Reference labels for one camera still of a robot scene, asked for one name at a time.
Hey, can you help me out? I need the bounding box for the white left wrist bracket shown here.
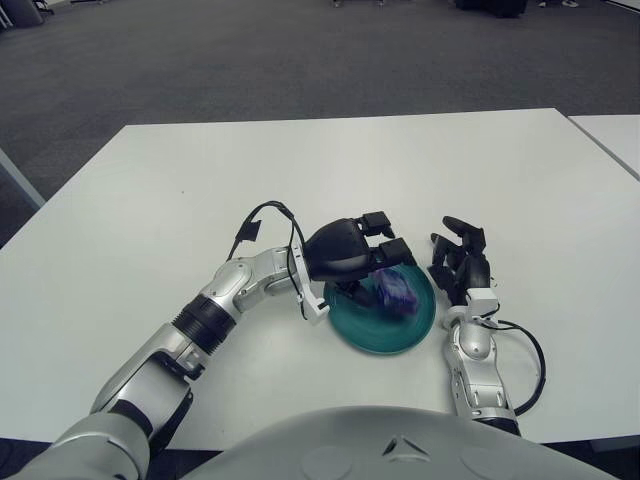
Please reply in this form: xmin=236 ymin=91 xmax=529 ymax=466
xmin=293 ymin=239 xmax=330 ymax=326

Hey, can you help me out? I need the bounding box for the white neighbouring table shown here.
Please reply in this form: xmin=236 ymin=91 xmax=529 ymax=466
xmin=567 ymin=114 xmax=640 ymax=181

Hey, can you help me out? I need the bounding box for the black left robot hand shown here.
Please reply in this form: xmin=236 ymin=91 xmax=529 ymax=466
xmin=303 ymin=211 xmax=416 ymax=309

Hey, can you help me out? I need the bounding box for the grey table edge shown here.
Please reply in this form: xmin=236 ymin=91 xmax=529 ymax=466
xmin=0 ymin=147 xmax=46 ymax=209

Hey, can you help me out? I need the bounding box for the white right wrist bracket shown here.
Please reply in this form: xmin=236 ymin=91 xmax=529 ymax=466
xmin=467 ymin=287 xmax=500 ymax=317

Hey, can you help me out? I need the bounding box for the grey robot torso shell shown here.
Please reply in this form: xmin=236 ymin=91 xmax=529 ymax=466
xmin=179 ymin=405 xmax=621 ymax=480

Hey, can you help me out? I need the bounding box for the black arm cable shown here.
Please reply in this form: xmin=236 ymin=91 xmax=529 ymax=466
xmin=224 ymin=201 xmax=309 ymax=321
xmin=492 ymin=319 xmax=546 ymax=416

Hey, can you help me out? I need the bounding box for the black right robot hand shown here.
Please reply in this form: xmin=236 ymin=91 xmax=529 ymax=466
xmin=427 ymin=215 xmax=494 ymax=306

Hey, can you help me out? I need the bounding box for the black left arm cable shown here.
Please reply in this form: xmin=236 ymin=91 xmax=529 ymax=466
xmin=224 ymin=201 xmax=309 ymax=321

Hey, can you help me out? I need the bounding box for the blue gum pack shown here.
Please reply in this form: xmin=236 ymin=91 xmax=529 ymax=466
xmin=372 ymin=267 xmax=419 ymax=317

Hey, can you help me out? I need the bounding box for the green round plate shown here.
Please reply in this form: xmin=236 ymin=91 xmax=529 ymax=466
xmin=323 ymin=263 xmax=437 ymax=357

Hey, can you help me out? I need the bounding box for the black background object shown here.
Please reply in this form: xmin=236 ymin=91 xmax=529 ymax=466
xmin=454 ymin=0 xmax=529 ymax=19

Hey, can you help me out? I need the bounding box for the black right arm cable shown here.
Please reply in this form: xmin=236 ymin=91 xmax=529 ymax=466
xmin=492 ymin=319 xmax=546 ymax=416

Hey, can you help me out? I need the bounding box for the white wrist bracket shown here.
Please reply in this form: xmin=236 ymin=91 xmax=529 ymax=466
xmin=467 ymin=287 xmax=500 ymax=317
xmin=293 ymin=239 xmax=330 ymax=326

